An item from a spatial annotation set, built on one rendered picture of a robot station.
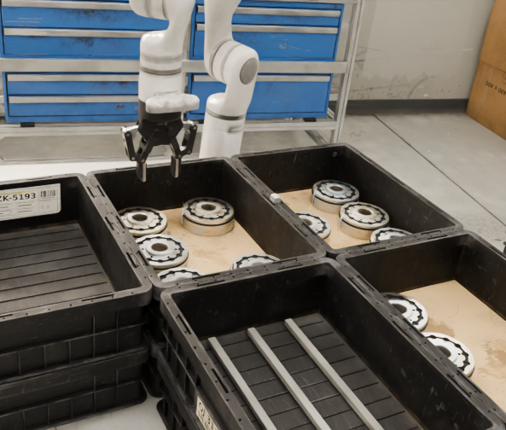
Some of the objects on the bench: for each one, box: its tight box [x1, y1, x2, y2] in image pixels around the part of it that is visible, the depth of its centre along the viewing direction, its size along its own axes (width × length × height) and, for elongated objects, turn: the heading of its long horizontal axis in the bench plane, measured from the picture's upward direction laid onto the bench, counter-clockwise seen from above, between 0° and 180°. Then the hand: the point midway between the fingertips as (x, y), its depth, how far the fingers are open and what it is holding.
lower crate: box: [0, 343, 150, 430], centre depth 114 cm, size 40×30×12 cm
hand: (159, 170), depth 124 cm, fingers open, 5 cm apart
